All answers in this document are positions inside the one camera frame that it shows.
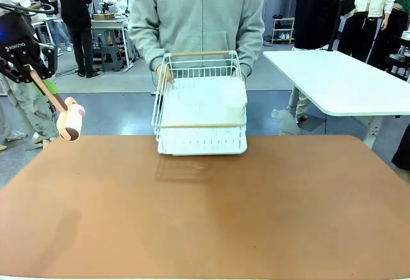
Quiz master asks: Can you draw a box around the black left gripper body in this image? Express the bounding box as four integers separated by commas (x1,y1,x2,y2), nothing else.
0,13,42,67

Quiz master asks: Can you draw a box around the black bag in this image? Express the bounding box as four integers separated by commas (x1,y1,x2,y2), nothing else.
391,125,410,171

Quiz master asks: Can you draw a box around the grey step stool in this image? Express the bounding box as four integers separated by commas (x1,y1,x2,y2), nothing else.
99,45,124,72

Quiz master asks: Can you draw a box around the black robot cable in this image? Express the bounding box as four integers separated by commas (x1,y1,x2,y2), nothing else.
0,1,55,17

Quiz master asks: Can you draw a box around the dark shelf unit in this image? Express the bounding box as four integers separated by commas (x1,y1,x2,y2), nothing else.
384,31,410,81

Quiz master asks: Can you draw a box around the white wire dish rack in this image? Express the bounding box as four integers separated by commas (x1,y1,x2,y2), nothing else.
151,50,249,143

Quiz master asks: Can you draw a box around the bystander in white shirt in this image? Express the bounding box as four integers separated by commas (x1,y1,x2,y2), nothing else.
0,68,62,151

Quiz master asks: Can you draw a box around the person's right hand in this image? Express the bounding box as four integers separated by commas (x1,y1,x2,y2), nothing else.
156,63,176,85

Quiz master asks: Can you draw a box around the wooden shoe rack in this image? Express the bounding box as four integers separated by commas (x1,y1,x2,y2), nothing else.
270,13,295,45

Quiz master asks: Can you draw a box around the white background desk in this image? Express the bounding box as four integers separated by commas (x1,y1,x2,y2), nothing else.
31,17,65,47

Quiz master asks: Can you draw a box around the bystander in long black coat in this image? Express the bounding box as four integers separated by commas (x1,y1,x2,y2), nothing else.
53,0,102,79

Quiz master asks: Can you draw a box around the person's right forearm grey sleeve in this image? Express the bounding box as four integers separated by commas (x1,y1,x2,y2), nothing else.
127,29,168,72

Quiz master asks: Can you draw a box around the white background table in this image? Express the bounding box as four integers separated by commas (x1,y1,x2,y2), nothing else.
262,50,410,149

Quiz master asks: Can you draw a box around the white plastic bag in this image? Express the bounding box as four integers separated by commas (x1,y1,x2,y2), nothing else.
271,108,302,136

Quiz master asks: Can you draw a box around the white plastic drip tray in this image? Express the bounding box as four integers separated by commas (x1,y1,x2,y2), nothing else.
156,78,249,156

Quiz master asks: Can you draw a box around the person's left forearm grey sleeve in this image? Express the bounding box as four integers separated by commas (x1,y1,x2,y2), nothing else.
235,29,265,78

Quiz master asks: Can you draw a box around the person in grey hoodie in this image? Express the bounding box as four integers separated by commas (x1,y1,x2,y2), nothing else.
127,0,265,78

